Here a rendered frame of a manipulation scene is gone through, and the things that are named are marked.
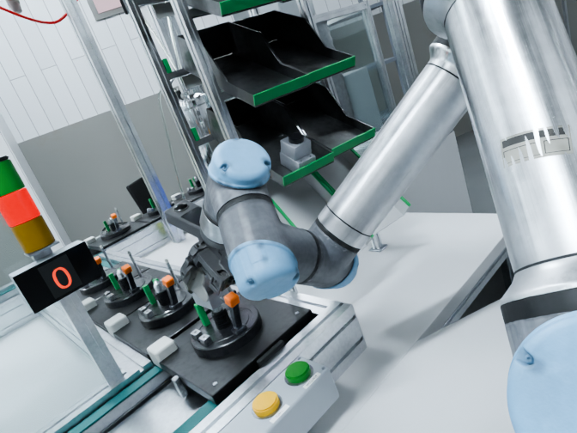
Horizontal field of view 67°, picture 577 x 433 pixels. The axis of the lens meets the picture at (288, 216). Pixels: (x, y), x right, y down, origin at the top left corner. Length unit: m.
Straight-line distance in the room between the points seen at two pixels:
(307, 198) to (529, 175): 0.70
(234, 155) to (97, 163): 4.11
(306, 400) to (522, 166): 0.47
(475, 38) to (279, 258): 0.28
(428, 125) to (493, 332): 0.43
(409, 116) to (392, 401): 0.45
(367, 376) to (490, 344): 0.22
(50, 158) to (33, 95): 0.57
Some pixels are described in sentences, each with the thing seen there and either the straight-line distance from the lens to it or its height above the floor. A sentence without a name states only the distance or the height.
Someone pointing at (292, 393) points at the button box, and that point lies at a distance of 0.69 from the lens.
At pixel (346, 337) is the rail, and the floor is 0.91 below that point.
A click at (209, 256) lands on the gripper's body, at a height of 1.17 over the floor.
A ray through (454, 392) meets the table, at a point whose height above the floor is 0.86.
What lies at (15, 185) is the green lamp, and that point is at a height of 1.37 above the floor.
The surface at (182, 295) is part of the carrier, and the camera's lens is 1.08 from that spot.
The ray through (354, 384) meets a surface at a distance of 0.82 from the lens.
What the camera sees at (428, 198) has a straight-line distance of 2.28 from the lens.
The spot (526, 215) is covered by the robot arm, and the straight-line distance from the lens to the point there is 0.34.
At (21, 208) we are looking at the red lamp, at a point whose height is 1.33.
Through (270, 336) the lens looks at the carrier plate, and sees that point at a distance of 0.81.
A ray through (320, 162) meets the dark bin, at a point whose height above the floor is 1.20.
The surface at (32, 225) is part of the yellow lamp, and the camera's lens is 0.82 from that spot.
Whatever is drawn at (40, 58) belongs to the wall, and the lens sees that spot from 4.71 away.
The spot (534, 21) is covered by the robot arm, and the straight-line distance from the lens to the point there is 0.41.
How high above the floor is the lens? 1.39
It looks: 18 degrees down
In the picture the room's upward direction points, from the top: 20 degrees counter-clockwise
